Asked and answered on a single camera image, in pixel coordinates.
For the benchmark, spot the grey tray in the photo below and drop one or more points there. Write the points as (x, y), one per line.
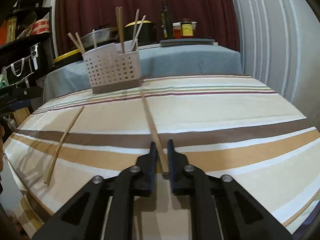
(186, 41)

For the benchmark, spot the striped tablecloth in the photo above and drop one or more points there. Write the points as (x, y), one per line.
(224, 125)

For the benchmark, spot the yellow lidded black pan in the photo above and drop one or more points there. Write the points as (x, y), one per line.
(68, 58)

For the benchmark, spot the red sauce jar yellow label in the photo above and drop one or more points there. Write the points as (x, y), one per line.
(186, 28)

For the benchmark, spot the white cabinet doors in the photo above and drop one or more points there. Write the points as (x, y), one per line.
(279, 46)

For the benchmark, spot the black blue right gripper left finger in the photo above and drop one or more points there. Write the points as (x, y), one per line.
(103, 208)

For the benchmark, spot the dark olive oil bottle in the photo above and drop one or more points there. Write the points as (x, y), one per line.
(166, 22)

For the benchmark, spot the black pot yellow lid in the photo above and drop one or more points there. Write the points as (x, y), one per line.
(147, 35)

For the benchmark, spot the person's left hand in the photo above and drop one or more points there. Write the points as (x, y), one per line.
(1, 148)

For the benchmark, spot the dark red curtain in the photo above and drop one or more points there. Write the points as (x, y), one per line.
(215, 18)

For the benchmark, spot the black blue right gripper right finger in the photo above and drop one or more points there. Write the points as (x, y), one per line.
(220, 207)

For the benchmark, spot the white perforated utensil holder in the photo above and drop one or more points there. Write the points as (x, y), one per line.
(109, 70)

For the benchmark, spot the orange package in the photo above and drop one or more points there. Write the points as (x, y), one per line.
(3, 33)

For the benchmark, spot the steel wok with lid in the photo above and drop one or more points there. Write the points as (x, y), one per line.
(103, 36)

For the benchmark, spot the black metal shelf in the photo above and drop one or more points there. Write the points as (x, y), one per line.
(27, 13)

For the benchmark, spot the white speaker device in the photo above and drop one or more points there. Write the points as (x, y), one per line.
(34, 52)

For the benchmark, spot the grey-blue tablecloth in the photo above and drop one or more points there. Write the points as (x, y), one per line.
(199, 59)

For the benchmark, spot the red white round boxes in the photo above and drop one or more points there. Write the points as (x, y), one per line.
(40, 26)

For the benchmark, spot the black white tote bag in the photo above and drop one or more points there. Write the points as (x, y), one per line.
(18, 70)

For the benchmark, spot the red plastic container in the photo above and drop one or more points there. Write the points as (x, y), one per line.
(176, 30)

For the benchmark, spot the gold yellow package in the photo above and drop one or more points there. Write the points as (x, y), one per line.
(11, 28)

